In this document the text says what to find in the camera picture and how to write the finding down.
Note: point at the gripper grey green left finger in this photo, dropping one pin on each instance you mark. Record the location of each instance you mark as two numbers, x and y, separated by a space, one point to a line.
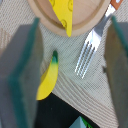
20 77

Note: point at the gripper grey green right finger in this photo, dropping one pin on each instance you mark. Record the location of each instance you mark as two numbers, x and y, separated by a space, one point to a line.
116 57

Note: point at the yellow toy banana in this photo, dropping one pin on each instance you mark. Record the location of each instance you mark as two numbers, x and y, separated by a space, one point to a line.
49 78

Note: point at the light blue milk carton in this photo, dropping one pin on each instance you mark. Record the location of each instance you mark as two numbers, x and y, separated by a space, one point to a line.
80 123

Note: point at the yellow toy cheese wedge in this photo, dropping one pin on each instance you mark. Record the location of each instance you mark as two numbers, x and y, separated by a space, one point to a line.
64 12

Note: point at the round wooden plate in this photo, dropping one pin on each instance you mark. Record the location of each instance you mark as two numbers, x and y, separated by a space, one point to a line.
86 14

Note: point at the toy fork wooden handle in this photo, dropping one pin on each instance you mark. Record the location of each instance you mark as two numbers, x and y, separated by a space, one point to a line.
93 40

